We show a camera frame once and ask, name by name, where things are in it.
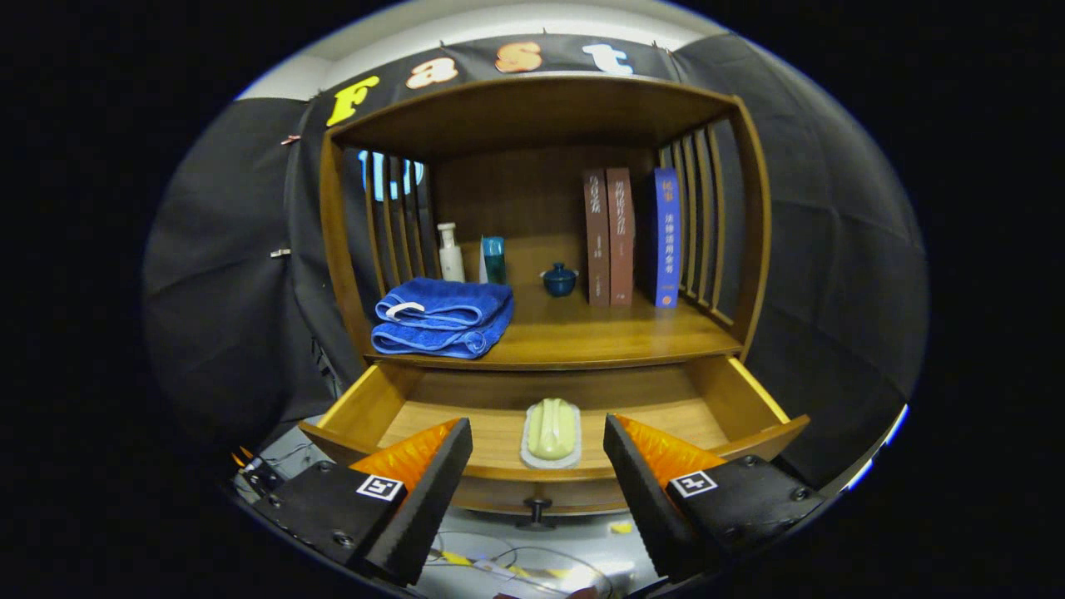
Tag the blue book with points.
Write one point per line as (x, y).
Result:
(667, 241)

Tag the blue folded towel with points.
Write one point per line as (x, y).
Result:
(449, 304)

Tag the black backdrop cloth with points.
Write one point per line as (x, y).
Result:
(216, 249)

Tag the wooden countertop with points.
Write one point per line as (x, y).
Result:
(582, 333)

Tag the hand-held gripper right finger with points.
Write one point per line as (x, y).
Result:
(649, 507)

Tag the wooden cabinet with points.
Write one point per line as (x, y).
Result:
(541, 116)

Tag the teal box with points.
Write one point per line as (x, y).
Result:
(495, 262)

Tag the yellow tape piece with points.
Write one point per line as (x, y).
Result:
(621, 527)

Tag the yellow black striped tape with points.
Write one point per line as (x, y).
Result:
(482, 566)

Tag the dark brown book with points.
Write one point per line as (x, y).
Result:
(596, 241)

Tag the blue lidded teacup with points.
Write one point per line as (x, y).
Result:
(559, 283)

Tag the white pump bottle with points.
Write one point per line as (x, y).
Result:
(451, 262)

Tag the wooden drawer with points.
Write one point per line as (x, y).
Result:
(666, 416)

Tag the green soap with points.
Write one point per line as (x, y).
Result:
(551, 428)

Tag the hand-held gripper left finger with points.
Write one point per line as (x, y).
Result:
(424, 507)

